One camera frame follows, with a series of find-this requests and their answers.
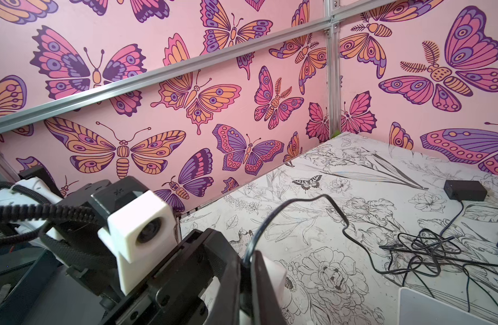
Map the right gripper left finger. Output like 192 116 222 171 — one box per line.
202 228 241 324

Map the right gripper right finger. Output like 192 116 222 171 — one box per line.
250 251 287 325

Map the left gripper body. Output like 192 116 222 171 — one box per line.
100 229 215 324

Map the black power cable with plug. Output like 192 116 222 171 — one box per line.
242 194 437 277

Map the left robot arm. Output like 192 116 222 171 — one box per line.
0 177 214 324

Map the black power adapter far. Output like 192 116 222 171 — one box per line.
443 180 488 201

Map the black adapter cable tangled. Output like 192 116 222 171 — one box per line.
380 201 498 312

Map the aluminium frame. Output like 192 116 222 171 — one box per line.
0 0 392 139

